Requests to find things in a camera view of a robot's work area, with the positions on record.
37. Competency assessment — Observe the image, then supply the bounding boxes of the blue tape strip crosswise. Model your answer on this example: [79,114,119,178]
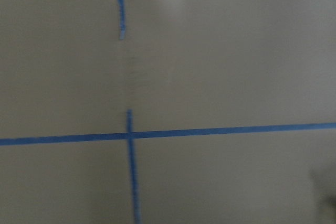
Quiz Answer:
[1,122,335,146]

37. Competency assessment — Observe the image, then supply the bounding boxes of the brown paper table cover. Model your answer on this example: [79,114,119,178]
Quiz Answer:
[1,0,335,223]

